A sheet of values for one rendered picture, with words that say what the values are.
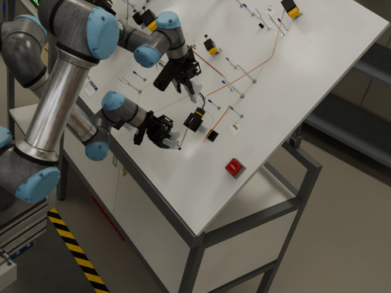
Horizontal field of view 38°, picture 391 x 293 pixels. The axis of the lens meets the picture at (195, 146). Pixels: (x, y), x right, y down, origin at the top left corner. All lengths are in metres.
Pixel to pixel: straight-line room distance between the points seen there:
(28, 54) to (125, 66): 0.86
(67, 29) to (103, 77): 1.20
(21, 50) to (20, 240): 0.59
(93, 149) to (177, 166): 0.44
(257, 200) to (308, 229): 1.21
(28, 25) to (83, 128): 0.36
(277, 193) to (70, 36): 1.35
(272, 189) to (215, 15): 0.79
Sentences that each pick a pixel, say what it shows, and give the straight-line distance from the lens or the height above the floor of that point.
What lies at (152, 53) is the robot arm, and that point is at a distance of 1.78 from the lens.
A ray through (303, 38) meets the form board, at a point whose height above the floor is 1.49.
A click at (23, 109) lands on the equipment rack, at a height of 0.24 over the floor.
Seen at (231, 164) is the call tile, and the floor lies 1.11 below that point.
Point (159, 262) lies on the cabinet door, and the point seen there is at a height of 0.49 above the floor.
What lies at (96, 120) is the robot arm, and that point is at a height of 1.19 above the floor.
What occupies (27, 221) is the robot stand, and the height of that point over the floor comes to 1.05.
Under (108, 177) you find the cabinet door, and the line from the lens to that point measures 2.68.
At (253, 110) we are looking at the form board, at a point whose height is 1.24.
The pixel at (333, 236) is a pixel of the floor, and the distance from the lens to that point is 3.62.
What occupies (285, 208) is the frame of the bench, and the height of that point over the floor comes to 0.80.
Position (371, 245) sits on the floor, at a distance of 3.70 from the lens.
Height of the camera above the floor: 2.38
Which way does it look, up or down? 37 degrees down
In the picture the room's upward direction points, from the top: 14 degrees clockwise
